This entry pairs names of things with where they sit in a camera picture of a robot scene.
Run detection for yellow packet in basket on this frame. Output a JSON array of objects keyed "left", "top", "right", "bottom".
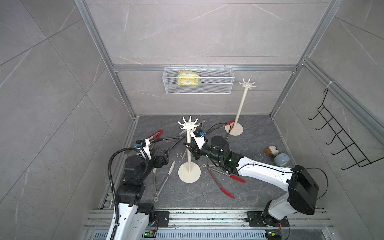
[{"left": 177, "top": 71, "right": 200, "bottom": 86}]

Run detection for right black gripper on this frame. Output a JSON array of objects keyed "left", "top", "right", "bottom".
[{"left": 183, "top": 138, "right": 223, "bottom": 165}]

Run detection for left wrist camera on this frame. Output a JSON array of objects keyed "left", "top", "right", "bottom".
[{"left": 135, "top": 139, "right": 152, "bottom": 161}]

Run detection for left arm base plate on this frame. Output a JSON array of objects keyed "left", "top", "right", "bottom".
[{"left": 134, "top": 210, "right": 171, "bottom": 228}]

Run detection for brown white plush toy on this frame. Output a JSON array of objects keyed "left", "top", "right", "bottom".
[{"left": 264, "top": 145, "right": 280, "bottom": 157}]

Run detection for cream utensil stand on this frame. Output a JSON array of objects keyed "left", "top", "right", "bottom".
[
  {"left": 225, "top": 79, "right": 257, "bottom": 136},
  {"left": 178, "top": 116, "right": 201, "bottom": 184}
]

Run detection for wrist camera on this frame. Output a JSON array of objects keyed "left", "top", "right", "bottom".
[
  {"left": 190, "top": 128, "right": 207, "bottom": 150},
  {"left": 135, "top": 139, "right": 152, "bottom": 161}
]

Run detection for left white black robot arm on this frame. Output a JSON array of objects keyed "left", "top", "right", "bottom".
[{"left": 106, "top": 148, "right": 169, "bottom": 240}]

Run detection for long steel white tongs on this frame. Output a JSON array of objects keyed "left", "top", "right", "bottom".
[{"left": 153, "top": 161, "right": 176, "bottom": 202}]

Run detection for black wire wall hook rack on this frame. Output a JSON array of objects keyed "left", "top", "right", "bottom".
[{"left": 308, "top": 89, "right": 384, "bottom": 171}]

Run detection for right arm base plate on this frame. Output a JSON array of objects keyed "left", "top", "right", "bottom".
[{"left": 245, "top": 211, "right": 289, "bottom": 228}]

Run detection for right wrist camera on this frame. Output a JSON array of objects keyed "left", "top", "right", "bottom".
[{"left": 190, "top": 128, "right": 207, "bottom": 150}]

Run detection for red pink paw tongs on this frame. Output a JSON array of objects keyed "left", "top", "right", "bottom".
[{"left": 149, "top": 129, "right": 163, "bottom": 143}]

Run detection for white wire mesh basket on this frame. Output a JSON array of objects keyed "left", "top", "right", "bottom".
[{"left": 163, "top": 67, "right": 235, "bottom": 95}]

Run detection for black tipped steel tongs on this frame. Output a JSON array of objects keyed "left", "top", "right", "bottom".
[{"left": 149, "top": 135, "right": 187, "bottom": 157}]

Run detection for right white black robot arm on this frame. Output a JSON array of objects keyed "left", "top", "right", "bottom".
[{"left": 184, "top": 136, "right": 319, "bottom": 227}]

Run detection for grey blue dome toy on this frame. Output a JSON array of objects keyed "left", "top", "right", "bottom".
[{"left": 274, "top": 153, "right": 291, "bottom": 167}]

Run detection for red handled steel tongs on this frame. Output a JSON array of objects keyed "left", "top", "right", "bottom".
[{"left": 206, "top": 120, "right": 235, "bottom": 140}]

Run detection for steel tongs with ring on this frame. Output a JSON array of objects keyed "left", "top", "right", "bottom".
[{"left": 179, "top": 120, "right": 206, "bottom": 135}]

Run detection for red tipped steel tongs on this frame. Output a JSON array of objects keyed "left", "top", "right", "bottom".
[{"left": 202, "top": 164, "right": 246, "bottom": 199}]

